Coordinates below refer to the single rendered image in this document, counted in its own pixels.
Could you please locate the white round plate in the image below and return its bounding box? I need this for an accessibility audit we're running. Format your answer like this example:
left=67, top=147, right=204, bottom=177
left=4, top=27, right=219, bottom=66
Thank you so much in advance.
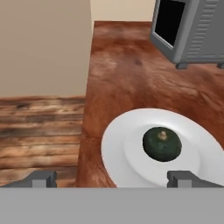
left=101, top=108, right=224, bottom=189

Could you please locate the dark green squash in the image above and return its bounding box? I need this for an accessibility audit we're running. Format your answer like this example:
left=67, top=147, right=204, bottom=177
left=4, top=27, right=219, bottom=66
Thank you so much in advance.
left=142, top=126, right=183, bottom=163

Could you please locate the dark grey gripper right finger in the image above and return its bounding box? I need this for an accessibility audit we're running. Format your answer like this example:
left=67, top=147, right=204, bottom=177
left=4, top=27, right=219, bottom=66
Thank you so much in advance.
left=166, top=171, right=223, bottom=189

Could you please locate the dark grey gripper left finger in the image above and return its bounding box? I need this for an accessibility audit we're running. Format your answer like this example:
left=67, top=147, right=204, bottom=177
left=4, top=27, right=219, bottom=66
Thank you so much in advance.
left=1, top=171, right=58, bottom=189

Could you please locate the grey microwave oven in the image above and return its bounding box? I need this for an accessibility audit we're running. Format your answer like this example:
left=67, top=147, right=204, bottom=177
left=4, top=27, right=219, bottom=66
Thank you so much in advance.
left=149, top=0, right=224, bottom=70

